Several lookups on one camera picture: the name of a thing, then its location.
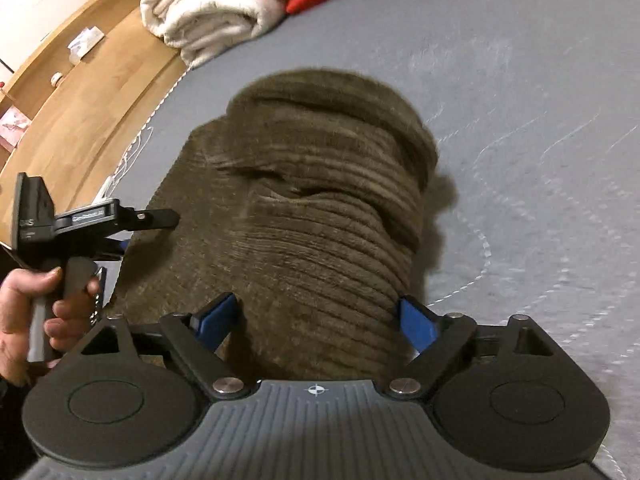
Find wooden bed frame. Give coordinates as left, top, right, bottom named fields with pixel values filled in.
left=0, top=0, right=188, bottom=201

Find pink packet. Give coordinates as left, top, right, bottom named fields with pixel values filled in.
left=0, top=107, right=33, bottom=151

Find white packet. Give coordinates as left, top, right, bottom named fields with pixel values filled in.
left=67, top=27, right=106, bottom=61

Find person's left forearm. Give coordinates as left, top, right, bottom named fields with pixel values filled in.
left=0, top=372, right=38, bottom=480

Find cream folded blanket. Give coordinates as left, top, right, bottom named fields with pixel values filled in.
left=140, top=0, right=286, bottom=68

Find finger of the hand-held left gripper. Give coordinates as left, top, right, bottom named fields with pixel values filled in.
left=117, top=207, right=181, bottom=233

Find person's left hand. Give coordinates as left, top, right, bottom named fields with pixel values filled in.
left=0, top=267, right=101, bottom=386

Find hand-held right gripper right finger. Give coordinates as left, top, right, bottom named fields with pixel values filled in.
left=382, top=295, right=556, bottom=403

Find olive corduroy pants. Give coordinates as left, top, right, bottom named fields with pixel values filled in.
left=107, top=69, right=458, bottom=381

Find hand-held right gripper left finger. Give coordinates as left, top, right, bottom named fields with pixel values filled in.
left=80, top=291, right=251, bottom=401

